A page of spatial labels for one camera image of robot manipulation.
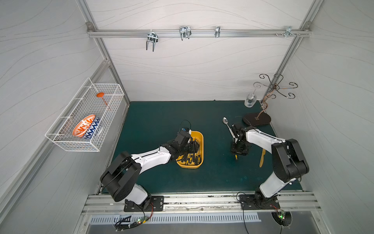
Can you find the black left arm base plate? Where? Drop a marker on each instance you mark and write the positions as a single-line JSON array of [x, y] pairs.
[[151, 203]]

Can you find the blue white patterned bowl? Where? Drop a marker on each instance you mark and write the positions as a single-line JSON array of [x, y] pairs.
[[91, 131]]

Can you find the metal double hook middle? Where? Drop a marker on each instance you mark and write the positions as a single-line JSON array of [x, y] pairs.
[[185, 32]]

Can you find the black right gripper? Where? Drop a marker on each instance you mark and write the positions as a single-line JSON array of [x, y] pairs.
[[239, 147]]

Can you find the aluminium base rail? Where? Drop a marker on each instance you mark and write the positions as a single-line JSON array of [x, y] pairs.
[[189, 203]]

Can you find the yellow plastic storage tray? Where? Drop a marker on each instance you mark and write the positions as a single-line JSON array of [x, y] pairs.
[[200, 139]]

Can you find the orange ladle in basket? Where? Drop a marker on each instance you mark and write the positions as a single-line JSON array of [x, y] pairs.
[[101, 96]]

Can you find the metal double hook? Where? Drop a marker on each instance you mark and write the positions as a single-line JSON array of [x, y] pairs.
[[152, 38], [185, 32]]

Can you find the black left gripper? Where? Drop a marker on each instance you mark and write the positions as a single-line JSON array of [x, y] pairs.
[[191, 150]]

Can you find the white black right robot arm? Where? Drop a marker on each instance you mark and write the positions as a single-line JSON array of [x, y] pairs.
[[288, 160]]

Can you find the white wire wall basket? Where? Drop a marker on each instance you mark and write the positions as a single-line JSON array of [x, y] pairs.
[[85, 103]]

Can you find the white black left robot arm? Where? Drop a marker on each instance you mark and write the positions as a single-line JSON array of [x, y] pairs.
[[121, 176]]

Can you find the clear glass cup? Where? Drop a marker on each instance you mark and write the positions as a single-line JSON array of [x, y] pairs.
[[250, 99]]

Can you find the white vent grille strip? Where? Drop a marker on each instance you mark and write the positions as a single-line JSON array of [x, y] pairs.
[[178, 218]]

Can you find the metal double hook left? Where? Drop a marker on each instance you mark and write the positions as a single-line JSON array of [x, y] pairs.
[[152, 38]]

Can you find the metal hook bracket right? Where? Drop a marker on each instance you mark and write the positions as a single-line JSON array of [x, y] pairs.
[[288, 33]]

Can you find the orange white patterned bowl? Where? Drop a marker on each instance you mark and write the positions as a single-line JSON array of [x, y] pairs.
[[82, 126]]

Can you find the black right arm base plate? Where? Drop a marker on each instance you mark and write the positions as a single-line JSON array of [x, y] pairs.
[[258, 202]]

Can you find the silver metal spoon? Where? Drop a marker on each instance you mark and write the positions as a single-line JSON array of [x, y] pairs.
[[225, 121]]

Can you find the small metal hook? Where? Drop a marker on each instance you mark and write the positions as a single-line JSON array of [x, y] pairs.
[[217, 31]]

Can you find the aluminium top cross rail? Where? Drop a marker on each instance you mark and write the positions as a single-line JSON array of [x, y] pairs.
[[196, 33]]

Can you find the brown metal cup tree stand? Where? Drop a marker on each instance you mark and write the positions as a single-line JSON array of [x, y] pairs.
[[262, 118]]

